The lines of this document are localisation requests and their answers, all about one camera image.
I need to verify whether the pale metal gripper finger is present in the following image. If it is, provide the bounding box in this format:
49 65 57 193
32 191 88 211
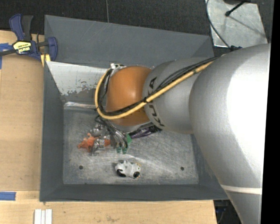
89 127 109 138
90 138 107 157

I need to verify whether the orange toy animal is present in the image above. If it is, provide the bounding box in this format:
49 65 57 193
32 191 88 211
77 132 112 154

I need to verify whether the white and black toy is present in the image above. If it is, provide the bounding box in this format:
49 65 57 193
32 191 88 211
114 159 143 180

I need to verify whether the grey metal bin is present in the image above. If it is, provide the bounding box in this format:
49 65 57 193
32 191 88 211
33 14 239 214

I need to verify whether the pale wood flat board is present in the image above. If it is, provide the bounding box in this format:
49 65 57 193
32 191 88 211
0 31 51 194

